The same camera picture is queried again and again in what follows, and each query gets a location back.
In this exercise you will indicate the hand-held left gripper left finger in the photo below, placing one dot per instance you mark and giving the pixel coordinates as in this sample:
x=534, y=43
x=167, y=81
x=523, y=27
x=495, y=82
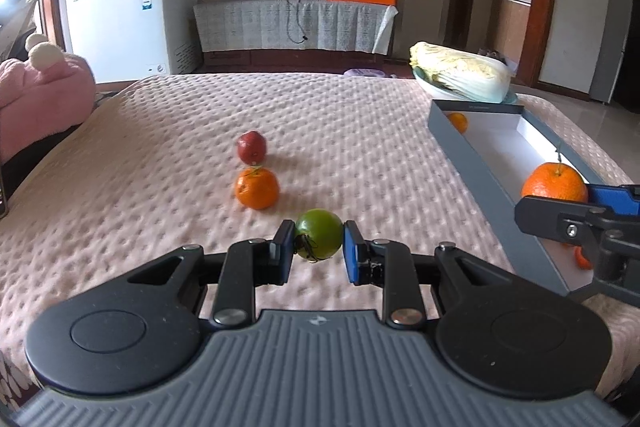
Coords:
x=285, y=252

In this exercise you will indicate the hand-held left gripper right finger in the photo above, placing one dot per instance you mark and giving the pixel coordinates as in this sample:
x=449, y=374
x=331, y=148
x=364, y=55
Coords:
x=350, y=252

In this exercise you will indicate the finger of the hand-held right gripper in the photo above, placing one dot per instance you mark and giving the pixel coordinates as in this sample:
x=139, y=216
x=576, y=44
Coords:
x=545, y=216
x=615, y=201

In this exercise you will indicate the large tangerine with stem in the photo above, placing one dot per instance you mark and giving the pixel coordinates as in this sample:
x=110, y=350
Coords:
x=555, y=182

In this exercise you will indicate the green tomato with calyx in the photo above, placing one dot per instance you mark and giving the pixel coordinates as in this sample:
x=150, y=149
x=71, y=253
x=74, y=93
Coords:
x=320, y=232

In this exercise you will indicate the smooth orange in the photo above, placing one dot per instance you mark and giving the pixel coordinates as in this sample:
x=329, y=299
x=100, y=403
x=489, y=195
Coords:
x=583, y=258
x=458, y=122

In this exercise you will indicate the grey cardboard box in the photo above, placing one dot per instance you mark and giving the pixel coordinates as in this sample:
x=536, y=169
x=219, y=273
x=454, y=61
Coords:
x=480, y=177

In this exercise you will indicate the red apple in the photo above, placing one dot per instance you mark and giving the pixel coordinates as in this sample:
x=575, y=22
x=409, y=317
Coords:
x=251, y=148

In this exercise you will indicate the pink textured bedspread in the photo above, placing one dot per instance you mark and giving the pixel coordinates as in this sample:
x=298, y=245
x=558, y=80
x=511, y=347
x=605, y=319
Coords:
x=150, y=182

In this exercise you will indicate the silver refrigerator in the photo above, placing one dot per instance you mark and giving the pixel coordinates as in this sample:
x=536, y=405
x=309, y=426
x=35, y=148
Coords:
x=607, y=37

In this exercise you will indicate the napa cabbage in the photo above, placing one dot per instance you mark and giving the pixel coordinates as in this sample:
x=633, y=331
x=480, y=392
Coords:
x=460, y=72

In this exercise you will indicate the pale blue plate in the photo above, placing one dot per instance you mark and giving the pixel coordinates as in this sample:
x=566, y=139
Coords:
x=425, y=86

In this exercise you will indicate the lilac plastic object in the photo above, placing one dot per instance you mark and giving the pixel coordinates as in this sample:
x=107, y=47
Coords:
x=364, y=72

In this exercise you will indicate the dark wooden tv cabinet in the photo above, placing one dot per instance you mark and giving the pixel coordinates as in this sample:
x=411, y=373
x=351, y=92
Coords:
x=300, y=59

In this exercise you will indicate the white lace tablecloth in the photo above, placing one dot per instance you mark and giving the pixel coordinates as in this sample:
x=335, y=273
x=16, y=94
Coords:
x=250, y=27

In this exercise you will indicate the pink plush toy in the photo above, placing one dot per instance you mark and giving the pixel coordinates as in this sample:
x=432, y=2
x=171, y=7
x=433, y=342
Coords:
x=45, y=97

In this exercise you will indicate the white chest freezer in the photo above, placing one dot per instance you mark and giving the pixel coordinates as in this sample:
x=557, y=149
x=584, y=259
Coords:
x=115, y=17

